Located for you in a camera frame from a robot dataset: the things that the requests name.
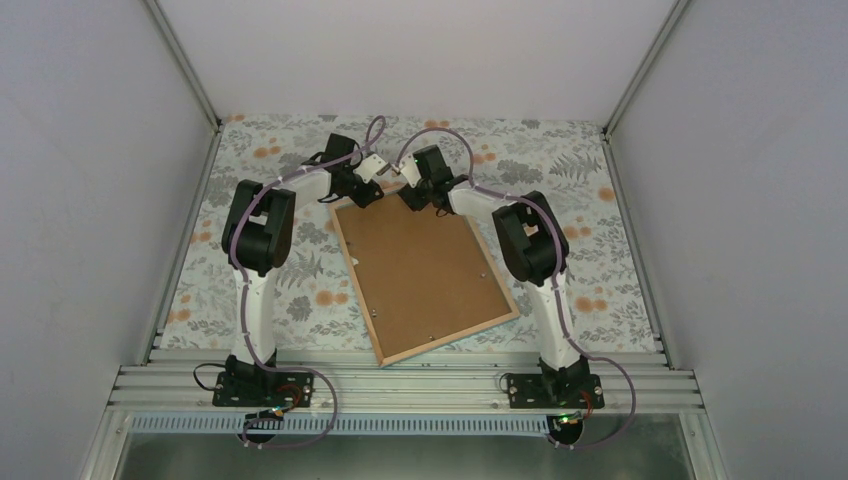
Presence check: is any teal wooden picture frame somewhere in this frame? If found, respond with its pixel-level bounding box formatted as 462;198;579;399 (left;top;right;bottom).
328;184;522;370

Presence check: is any brown cardboard backing board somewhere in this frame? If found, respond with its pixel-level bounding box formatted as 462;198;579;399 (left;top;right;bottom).
335;192;514;362

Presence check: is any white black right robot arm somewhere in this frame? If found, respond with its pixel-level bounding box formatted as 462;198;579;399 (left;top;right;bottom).
393;145;590;407

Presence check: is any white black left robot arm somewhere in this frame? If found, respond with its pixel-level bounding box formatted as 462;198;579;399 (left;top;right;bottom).
217;134;390;405

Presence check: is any floral patterned tablecloth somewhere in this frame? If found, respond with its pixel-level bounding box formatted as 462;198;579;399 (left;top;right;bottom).
161;114;655;352

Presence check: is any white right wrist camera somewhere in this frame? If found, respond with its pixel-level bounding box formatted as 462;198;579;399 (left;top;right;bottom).
393;155;422;188

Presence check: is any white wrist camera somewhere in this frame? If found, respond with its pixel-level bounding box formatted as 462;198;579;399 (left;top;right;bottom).
393;155;422;188
353;153;391;184

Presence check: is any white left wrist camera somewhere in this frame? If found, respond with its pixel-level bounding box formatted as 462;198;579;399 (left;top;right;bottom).
353;153;391;184

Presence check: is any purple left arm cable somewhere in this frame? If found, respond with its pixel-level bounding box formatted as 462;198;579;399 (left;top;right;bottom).
228;115;388;452

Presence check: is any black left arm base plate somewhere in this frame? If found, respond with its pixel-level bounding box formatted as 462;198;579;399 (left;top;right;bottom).
212;371;315;409

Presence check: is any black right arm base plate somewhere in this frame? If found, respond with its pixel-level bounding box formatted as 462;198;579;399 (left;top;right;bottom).
502;373;606;410

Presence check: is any left aluminium corner post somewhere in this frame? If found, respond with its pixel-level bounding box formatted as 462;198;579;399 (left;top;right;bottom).
141;0;221;132

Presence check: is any aluminium corner post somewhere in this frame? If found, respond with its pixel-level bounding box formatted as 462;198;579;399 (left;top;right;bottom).
141;0;221;132
603;0;692;141

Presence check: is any aluminium mounting rail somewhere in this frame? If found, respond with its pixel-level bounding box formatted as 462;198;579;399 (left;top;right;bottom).
107;364;705;414

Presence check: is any right aluminium corner post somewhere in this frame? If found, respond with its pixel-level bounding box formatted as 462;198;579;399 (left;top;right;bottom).
603;0;692;141

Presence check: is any grey slotted cable duct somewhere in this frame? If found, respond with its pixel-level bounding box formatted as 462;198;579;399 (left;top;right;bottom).
129;412;549;437

